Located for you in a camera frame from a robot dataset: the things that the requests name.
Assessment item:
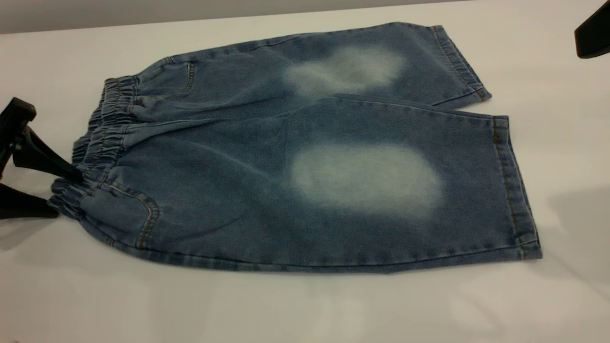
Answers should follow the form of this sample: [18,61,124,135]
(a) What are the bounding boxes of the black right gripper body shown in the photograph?
[574,0,610,59]

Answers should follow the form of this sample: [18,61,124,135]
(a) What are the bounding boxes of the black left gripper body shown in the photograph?
[0,98,37,173]

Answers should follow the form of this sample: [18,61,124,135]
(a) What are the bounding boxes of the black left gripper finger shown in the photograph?
[13,126,84,182]
[0,183,59,220]

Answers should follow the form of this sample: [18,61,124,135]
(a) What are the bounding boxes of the blue denim shorts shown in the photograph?
[47,21,544,274]

